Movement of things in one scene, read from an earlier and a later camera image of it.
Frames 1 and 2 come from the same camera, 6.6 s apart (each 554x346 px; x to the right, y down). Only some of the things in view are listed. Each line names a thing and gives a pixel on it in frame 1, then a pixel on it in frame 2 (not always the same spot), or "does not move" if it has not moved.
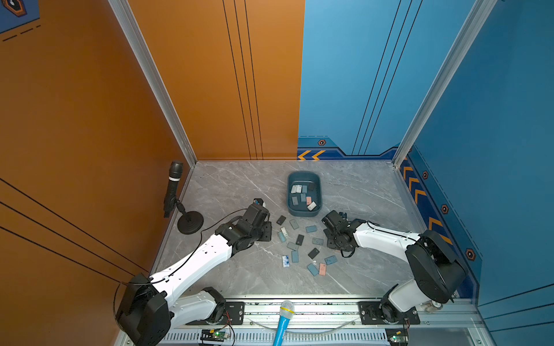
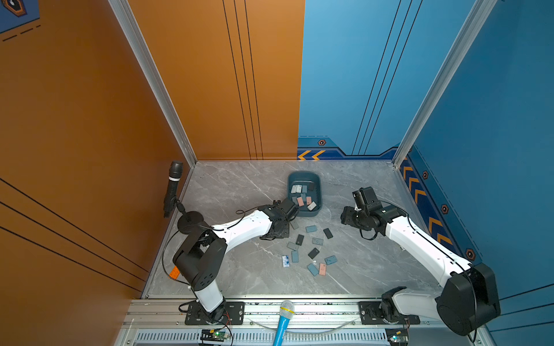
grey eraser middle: (293, 246) does not move
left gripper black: (267, 226) → (286, 232)
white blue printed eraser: (286, 261) does not move
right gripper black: (330, 246) → (345, 217)
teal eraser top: (311, 228) does not move
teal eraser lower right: (330, 259) does not move
